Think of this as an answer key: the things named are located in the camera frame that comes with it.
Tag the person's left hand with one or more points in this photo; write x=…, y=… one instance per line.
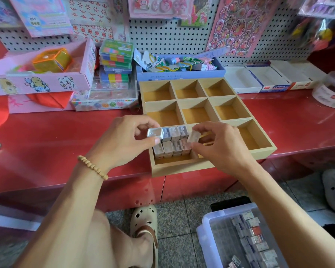
x=120, y=145

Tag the person's right hand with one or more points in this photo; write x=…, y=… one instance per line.
x=226, y=150

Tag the sharpeners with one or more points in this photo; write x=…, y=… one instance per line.
x=194, y=136

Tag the wooden compartment tray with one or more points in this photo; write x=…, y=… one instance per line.
x=190, y=111

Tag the row of erasers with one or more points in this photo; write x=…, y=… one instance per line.
x=254, y=237

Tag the clear plastic storage bin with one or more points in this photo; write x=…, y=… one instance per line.
x=212, y=242

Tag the pile of boxed erasers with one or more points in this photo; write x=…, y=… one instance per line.
x=234, y=260

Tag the person's left forearm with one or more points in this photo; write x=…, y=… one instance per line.
x=61, y=220

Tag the person's right forearm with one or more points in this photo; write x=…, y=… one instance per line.
x=296, y=220

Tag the white tray box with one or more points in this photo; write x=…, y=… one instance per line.
x=241, y=79
x=268, y=78
x=299, y=74

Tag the person's left cream clog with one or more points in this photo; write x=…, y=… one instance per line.
x=144, y=220

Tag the blue box of trinkets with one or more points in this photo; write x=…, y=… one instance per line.
x=178, y=72

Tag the person's left leg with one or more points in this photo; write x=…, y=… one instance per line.
x=123, y=245

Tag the yellow orange toy box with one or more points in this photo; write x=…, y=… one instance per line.
x=51, y=59

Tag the red display counter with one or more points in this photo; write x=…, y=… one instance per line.
x=44, y=148

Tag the red folded cloth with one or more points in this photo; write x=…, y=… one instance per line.
x=50, y=99

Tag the stack of colourful packs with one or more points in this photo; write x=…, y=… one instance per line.
x=116, y=58

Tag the pink tray of trinkets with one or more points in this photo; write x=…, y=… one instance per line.
x=44, y=81

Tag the white pegboard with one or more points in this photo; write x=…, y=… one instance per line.
x=167, y=36

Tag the round clear plastic jar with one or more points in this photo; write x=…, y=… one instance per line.
x=330, y=91

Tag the red patterned sticker sheet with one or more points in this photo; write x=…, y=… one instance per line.
x=95, y=22

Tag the pink sticker pack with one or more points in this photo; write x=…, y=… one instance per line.
x=240, y=25
x=159, y=7

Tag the clear bag of colourful toys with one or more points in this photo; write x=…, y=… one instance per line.
x=318, y=33

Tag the pastel cartoon sticker pack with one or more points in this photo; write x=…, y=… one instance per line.
x=39, y=14

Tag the lilac sticker pack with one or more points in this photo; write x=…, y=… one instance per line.
x=1, y=11

